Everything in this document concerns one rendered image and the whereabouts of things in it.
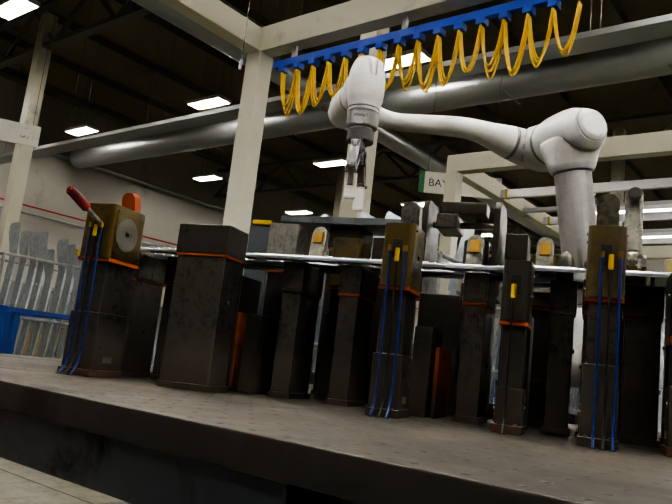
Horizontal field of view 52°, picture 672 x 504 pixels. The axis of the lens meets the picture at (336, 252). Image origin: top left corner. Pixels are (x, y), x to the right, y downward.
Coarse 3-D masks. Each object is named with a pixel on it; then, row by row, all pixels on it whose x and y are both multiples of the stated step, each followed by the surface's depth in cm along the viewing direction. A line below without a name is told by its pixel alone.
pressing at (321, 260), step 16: (160, 256) 173; (176, 256) 170; (256, 256) 147; (272, 256) 146; (288, 256) 145; (304, 256) 144; (320, 256) 144; (336, 272) 160; (432, 272) 148; (448, 272) 144; (464, 272) 143; (480, 272) 143; (496, 272) 138; (544, 272) 132; (560, 272) 130; (576, 272) 122; (640, 272) 119; (656, 272) 119; (544, 288) 145
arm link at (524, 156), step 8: (520, 128) 203; (528, 128) 203; (520, 136) 201; (528, 136) 200; (520, 144) 201; (528, 144) 200; (520, 152) 202; (528, 152) 200; (512, 160) 205; (520, 160) 204; (528, 160) 202; (536, 160) 200; (528, 168) 208; (536, 168) 206; (544, 168) 204
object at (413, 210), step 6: (408, 204) 131; (414, 204) 131; (402, 210) 132; (408, 210) 131; (414, 210) 131; (420, 210) 131; (402, 216) 132; (408, 216) 131; (414, 216) 131; (420, 216) 131; (402, 222) 132; (408, 222) 131; (414, 222) 131; (420, 222) 131
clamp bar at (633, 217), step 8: (632, 192) 145; (640, 192) 144; (632, 200) 147; (640, 200) 146; (632, 208) 147; (640, 208) 146; (624, 216) 147; (632, 216) 147; (640, 216) 145; (624, 224) 146; (632, 224) 146; (640, 224) 145; (632, 232) 145; (640, 232) 144; (632, 240) 145; (640, 240) 143; (632, 248) 144; (640, 248) 143; (640, 256) 142; (640, 264) 142
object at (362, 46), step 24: (528, 0) 429; (552, 0) 418; (408, 24) 490; (432, 24) 472; (456, 24) 458; (480, 24) 448; (504, 24) 437; (528, 24) 426; (552, 24) 420; (576, 24) 409; (336, 48) 523; (360, 48) 507; (384, 48) 498; (456, 48) 458; (504, 48) 433; (288, 72) 559; (312, 72) 537; (408, 72) 476; (432, 72) 468; (288, 96) 545
